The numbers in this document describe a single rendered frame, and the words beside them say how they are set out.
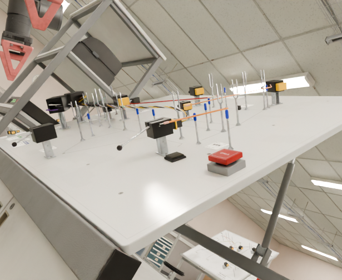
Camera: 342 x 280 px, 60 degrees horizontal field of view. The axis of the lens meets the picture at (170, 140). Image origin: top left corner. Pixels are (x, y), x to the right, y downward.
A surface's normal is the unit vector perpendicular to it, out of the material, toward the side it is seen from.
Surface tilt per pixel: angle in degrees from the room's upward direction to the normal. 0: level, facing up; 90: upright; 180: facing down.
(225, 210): 90
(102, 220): 52
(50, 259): 90
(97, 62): 90
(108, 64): 90
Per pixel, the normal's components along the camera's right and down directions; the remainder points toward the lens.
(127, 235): -0.15, -0.95
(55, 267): -0.59, -0.58
